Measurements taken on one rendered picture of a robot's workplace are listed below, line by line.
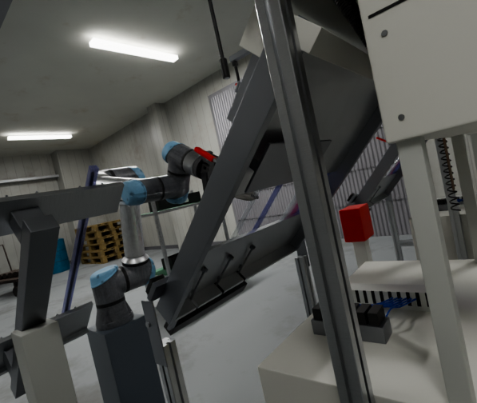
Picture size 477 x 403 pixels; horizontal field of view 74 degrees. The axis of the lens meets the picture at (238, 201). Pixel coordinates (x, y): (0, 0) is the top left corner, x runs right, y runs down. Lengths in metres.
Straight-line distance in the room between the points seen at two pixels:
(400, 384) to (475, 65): 0.47
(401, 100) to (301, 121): 0.13
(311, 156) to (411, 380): 0.40
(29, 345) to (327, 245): 0.52
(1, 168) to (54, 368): 9.29
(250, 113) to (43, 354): 0.55
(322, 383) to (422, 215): 0.35
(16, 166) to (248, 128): 9.51
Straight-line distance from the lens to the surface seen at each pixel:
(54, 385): 0.72
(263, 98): 0.57
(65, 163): 9.87
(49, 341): 0.70
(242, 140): 0.59
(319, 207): 0.48
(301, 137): 0.48
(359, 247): 1.67
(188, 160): 0.96
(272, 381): 0.73
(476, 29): 0.48
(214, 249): 0.85
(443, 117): 0.47
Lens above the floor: 0.98
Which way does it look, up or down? 2 degrees down
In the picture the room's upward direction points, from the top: 13 degrees counter-clockwise
